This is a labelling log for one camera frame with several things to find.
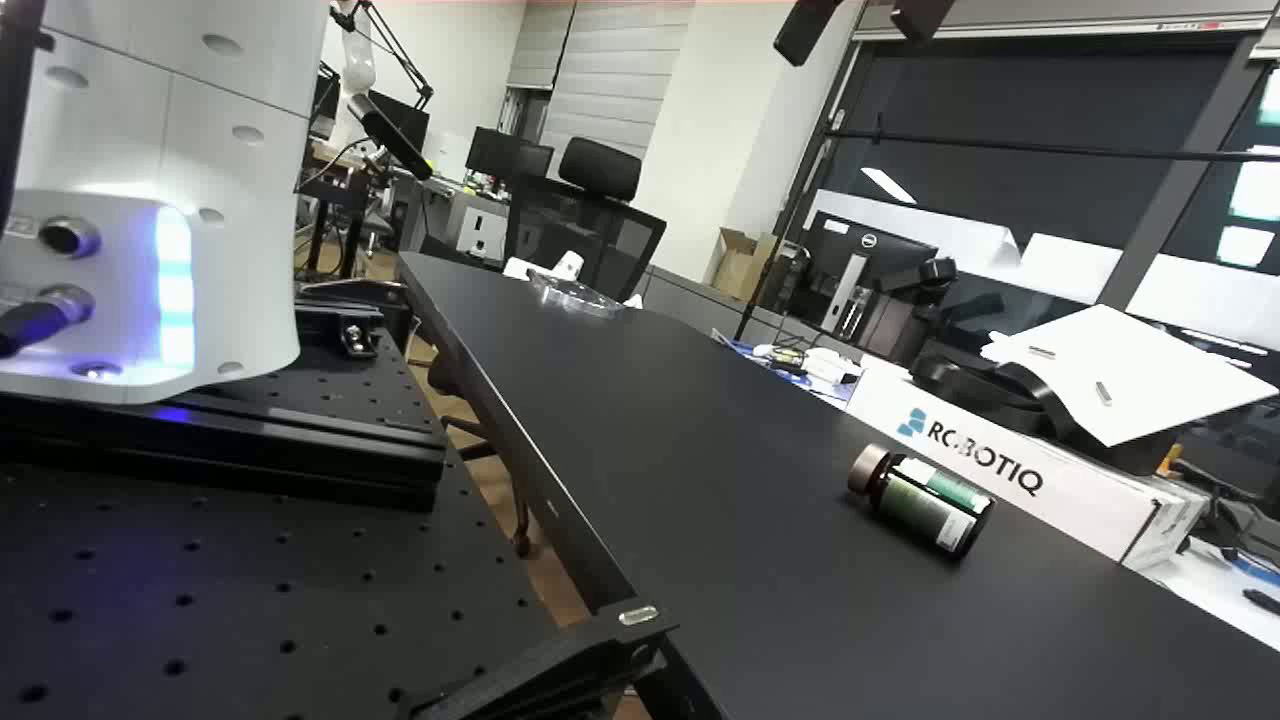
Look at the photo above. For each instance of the black computer monitor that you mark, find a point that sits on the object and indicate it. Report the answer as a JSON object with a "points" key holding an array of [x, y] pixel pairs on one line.
{"points": [[507, 159]]}

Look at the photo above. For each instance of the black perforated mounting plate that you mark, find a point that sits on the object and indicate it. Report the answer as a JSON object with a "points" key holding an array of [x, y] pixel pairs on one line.
{"points": [[282, 551]]}

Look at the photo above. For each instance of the white Robotiq cardboard box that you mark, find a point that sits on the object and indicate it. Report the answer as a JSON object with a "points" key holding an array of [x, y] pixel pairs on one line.
{"points": [[1108, 512]]}

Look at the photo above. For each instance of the black office chair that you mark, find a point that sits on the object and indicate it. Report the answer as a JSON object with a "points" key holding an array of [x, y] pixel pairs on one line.
{"points": [[588, 211]]}

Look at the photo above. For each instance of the black bag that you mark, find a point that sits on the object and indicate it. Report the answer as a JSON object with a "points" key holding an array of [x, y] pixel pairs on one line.
{"points": [[1003, 394]]}

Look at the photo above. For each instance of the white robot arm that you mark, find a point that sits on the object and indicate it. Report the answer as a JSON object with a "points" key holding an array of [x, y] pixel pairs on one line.
{"points": [[148, 192]]}

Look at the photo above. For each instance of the black aluminium extrusion rail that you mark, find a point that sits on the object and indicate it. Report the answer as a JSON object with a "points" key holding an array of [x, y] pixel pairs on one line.
{"points": [[564, 678]]}

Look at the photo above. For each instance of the dark vial with bronze cap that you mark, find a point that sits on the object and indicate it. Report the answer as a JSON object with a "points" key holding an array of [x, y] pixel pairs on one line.
{"points": [[918, 497]]}

